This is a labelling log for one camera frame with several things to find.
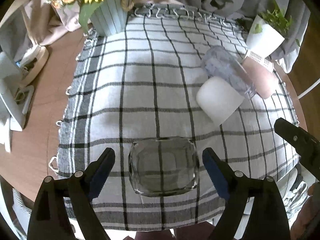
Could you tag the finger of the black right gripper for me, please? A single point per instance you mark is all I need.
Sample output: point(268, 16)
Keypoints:
point(305, 144)

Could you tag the clear square glass cup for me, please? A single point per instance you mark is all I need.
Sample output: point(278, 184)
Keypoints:
point(163, 167)

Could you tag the pink plastic cup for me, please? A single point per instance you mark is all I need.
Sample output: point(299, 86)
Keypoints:
point(264, 81)

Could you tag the white frosted plastic cup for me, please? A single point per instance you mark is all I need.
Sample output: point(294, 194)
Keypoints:
point(218, 99)

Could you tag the white patterned paper cup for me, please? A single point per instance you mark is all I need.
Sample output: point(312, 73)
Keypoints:
point(259, 59)

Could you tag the white hoop tube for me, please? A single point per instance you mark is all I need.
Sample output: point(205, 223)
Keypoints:
point(308, 90)

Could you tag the white desktop device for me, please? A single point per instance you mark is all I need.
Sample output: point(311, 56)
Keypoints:
point(15, 100)

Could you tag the white plant pot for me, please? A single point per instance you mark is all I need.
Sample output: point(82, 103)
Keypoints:
point(262, 39)

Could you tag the black white checkered tablecloth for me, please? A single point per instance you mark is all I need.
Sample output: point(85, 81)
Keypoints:
point(142, 84)

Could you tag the green leafy plant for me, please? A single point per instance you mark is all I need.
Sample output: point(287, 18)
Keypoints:
point(278, 20)

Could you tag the grey curtain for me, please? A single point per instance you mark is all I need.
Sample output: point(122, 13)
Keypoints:
point(295, 10)

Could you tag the pink beige curtain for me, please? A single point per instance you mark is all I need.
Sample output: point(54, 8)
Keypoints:
point(48, 24)

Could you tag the light blue ribbed vase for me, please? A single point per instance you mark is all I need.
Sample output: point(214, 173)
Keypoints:
point(110, 18)

